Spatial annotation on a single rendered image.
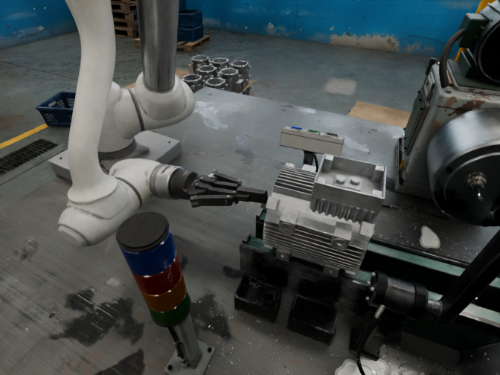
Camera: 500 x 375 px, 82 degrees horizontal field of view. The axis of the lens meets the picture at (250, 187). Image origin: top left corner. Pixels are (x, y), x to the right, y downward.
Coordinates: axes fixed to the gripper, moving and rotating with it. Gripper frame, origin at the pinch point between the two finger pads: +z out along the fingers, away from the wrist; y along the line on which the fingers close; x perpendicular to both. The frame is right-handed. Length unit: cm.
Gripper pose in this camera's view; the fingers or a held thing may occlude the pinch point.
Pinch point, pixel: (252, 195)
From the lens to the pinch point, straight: 66.4
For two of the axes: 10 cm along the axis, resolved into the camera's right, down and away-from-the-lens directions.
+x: 1.3, 7.8, 6.1
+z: 9.2, 1.3, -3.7
